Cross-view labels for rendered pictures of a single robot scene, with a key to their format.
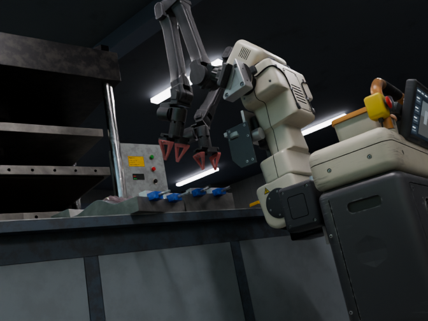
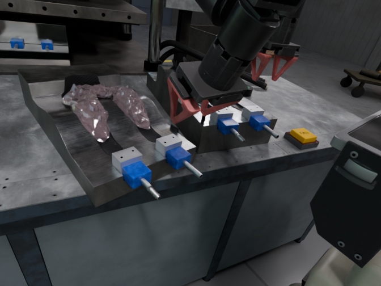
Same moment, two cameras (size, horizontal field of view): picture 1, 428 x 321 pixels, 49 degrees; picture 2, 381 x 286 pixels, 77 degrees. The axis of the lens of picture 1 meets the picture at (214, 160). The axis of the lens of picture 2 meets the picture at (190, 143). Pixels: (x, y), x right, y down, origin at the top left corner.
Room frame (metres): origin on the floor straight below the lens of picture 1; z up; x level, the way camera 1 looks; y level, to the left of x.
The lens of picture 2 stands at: (1.33, 0.09, 1.18)
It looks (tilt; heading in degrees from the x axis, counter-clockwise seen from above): 33 degrees down; 9
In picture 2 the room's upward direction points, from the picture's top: 10 degrees clockwise
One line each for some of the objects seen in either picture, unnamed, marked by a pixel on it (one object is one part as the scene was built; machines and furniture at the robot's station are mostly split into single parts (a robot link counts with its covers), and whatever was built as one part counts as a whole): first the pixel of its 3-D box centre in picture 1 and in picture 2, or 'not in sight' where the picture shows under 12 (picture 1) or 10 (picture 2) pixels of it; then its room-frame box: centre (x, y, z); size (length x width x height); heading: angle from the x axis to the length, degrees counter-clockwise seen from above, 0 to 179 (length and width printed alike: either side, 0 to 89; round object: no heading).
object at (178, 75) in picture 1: (174, 53); not in sight; (1.64, 0.07, 1.40); 0.11 x 0.06 x 0.43; 143
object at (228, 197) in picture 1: (179, 213); (202, 93); (2.15, 0.21, 0.87); 0.50 x 0.26 x 0.14; 39
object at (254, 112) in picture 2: (220, 191); (261, 124); (1.97, 0.00, 0.89); 0.13 x 0.05 x 0.05; 39
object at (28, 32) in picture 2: not in sight; (36, 32); (2.42, 1.14, 0.87); 0.50 x 0.27 x 0.17; 39
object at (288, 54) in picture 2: (211, 160); (275, 63); (2.01, 0.01, 1.05); 0.07 x 0.07 x 0.09; 40
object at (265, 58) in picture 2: (204, 160); (263, 62); (1.98, 0.04, 1.05); 0.07 x 0.07 x 0.09; 40
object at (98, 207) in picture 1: (116, 214); (100, 114); (1.85, 0.43, 0.85); 0.50 x 0.26 x 0.11; 56
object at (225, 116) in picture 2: (200, 192); (229, 127); (1.90, 0.08, 0.89); 0.13 x 0.05 x 0.05; 39
